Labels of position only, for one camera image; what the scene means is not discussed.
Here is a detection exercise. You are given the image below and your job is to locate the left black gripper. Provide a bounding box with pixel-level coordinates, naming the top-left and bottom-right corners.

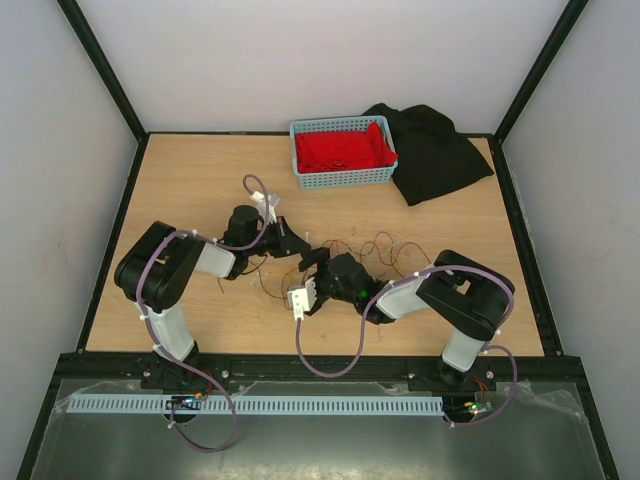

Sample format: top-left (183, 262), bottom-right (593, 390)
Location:
top-left (246, 216), bottom-right (311, 258)

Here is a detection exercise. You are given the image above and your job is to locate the orange thin wire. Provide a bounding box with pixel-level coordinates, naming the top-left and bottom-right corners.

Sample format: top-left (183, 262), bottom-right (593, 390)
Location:
top-left (279, 239), bottom-right (416, 301)

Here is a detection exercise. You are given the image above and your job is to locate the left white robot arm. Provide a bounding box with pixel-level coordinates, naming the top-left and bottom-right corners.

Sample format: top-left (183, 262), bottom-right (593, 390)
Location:
top-left (114, 205), bottom-right (311, 388)

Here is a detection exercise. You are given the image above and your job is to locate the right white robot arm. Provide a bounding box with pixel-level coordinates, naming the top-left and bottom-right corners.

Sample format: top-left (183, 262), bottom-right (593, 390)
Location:
top-left (287, 247), bottom-right (515, 389)

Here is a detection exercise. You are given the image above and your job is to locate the red cloth in basket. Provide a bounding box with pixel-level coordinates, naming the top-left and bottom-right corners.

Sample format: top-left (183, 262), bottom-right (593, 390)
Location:
top-left (294, 123), bottom-right (398, 173)

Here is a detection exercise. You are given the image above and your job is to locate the light blue perforated basket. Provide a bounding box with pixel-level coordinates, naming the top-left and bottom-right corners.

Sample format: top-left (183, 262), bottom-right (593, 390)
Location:
top-left (289, 115), bottom-right (398, 190)

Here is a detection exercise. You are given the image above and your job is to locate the black folded cloth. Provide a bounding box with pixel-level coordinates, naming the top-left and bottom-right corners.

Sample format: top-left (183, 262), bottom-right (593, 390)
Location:
top-left (365, 103), bottom-right (494, 206)

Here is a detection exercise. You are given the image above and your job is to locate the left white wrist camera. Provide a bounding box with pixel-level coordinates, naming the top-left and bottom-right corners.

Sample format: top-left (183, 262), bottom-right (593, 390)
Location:
top-left (250, 191), bottom-right (281, 224)

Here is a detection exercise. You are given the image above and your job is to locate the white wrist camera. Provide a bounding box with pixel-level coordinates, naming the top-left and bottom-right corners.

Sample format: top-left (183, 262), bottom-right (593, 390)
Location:
top-left (287, 278), bottom-right (317, 321)
top-left (250, 191), bottom-right (281, 224)

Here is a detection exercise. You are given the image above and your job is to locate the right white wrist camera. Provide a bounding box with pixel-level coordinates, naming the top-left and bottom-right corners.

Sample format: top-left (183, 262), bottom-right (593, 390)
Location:
top-left (287, 278), bottom-right (317, 321)

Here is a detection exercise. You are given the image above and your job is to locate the light blue slotted cable duct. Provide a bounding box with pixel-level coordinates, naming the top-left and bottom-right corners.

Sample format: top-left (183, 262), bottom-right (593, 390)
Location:
top-left (66, 394), bottom-right (443, 417)

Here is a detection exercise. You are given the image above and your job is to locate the black metal frame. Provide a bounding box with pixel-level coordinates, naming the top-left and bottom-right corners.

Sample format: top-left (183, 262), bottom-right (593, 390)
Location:
top-left (17, 0), bottom-right (618, 479)

